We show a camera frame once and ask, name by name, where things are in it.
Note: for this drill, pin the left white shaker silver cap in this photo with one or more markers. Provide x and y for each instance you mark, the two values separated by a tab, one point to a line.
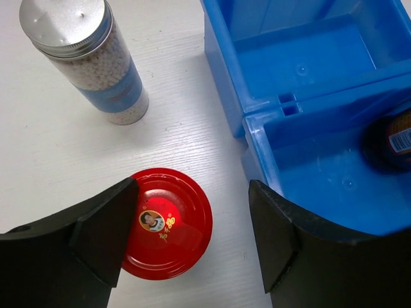
83	41

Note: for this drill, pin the blue plastic divided bin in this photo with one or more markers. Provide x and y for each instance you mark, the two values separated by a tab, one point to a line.
300	81

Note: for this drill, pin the red-lid sauce jar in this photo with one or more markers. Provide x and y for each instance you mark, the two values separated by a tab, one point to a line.
172	225
386	143

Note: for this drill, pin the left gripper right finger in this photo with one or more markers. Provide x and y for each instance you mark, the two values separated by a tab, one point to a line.
308	261

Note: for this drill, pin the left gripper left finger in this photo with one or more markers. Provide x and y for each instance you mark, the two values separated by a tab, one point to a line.
71	258

